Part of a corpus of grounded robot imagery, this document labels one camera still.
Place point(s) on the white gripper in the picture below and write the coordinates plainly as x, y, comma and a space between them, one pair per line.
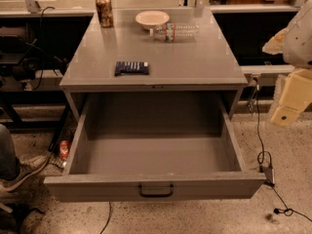
299, 43

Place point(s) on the dark blue rxbar wrapper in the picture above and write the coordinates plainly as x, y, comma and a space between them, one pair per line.
131, 68

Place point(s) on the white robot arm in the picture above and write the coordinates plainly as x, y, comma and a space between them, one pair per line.
299, 48

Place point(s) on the open grey top drawer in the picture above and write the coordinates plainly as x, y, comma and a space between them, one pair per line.
124, 140

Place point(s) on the clear plastic water bottle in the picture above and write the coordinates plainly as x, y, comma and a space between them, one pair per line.
174, 32

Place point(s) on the grey metal cabinet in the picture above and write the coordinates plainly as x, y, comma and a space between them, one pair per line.
205, 63

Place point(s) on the white ceramic bowl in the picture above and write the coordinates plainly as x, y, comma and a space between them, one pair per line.
149, 19

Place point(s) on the brown soda can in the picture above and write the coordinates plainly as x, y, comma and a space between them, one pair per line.
104, 12

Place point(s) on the red can on floor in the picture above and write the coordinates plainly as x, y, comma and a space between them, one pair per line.
64, 148

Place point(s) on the dark machinery on left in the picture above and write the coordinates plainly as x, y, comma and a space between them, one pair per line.
21, 57

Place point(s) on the grey sneaker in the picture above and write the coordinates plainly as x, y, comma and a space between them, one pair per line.
27, 169

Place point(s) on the blue jeans leg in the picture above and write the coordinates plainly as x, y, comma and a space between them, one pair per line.
9, 163

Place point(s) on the black drawer handle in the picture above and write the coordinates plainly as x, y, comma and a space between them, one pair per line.
155, 191

